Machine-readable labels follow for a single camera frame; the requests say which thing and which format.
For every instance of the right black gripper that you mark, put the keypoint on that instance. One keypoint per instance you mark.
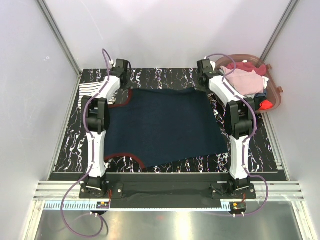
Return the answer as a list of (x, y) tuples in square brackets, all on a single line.
[(197, 85)]

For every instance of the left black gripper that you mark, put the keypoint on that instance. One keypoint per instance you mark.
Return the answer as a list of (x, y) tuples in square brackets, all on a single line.
[(125, 87)]

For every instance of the black white striped tank top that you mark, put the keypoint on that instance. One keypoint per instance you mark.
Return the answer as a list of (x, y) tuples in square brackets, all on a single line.
[(90, 89)]

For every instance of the navy tank top red trim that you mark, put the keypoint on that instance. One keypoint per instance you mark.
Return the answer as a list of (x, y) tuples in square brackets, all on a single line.
[(159, 126)]

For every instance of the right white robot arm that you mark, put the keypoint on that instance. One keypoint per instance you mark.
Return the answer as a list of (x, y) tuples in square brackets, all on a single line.
[(240, 121)]

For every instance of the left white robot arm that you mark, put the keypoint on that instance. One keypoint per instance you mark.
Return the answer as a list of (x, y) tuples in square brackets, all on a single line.
[(93, 100)]

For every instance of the light pink garment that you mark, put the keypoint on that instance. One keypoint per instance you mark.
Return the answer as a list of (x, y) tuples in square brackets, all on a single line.
[(245, 83)]

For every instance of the grey garment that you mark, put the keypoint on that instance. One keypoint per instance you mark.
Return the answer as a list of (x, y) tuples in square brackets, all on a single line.
[(258, 95)]

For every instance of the orange red garment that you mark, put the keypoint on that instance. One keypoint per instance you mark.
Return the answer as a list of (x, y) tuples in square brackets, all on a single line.
[(265, 105)]

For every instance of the brown translucent plastic basket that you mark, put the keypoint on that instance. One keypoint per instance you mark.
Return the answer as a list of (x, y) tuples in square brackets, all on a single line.
[(273, 92)]

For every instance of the left small circuit board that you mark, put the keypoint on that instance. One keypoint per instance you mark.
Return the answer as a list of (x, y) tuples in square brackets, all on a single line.
[(103, 205)]

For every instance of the small circuit board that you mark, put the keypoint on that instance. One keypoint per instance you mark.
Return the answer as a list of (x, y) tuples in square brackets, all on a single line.
[(238, 206), (103, 205)]

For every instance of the right small circuit board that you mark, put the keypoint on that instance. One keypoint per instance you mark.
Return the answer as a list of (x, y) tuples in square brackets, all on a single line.
[(238, 206)]

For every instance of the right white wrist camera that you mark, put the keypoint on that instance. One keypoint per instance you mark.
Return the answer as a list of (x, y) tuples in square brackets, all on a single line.
[(213, 65)]

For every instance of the left aluminium corner post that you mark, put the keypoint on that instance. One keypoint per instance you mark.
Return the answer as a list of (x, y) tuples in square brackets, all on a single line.
[(44, 8)]

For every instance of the aluminium corner post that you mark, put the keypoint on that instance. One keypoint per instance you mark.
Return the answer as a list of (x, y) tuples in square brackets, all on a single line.
[(279, 28), (44, 8)]

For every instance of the right aluminium corner post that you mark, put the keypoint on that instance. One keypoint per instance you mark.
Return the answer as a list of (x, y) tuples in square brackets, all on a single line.
[(279, 28)]

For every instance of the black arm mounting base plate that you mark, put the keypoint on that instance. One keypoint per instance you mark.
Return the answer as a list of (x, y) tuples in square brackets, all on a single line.
[(155, 203)]

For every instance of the aluminium frame rail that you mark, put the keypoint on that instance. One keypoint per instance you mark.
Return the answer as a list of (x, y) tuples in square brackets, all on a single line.
[(258, 191)]

